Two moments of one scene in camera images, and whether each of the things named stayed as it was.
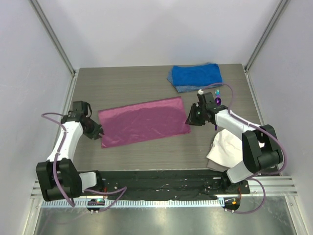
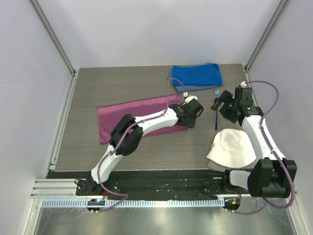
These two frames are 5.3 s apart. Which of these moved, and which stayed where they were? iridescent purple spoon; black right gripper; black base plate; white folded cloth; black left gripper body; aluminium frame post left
Moved: black right gripper; black left gripper body
Stayed: black base plate; iridescent purple spoon; white folded cloth; aluminium frame post left
